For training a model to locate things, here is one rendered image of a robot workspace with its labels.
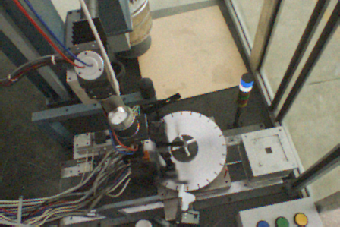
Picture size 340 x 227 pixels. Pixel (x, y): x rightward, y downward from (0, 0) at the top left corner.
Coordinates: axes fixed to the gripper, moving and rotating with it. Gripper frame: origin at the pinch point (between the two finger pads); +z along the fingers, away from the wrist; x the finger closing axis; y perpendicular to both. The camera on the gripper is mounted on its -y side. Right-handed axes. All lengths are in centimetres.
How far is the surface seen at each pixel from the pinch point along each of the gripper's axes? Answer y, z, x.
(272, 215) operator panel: 33.8, -4.1, -0.7
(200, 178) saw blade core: 7.1, 2.3, 9.0
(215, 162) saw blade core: 12.6, 7.7, 12.6
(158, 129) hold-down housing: -6.2, -8.5, 37.7
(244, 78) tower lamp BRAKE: 21, 18, 44
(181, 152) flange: -0.7, 9.3, 14.7
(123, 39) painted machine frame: -22, 16, 57
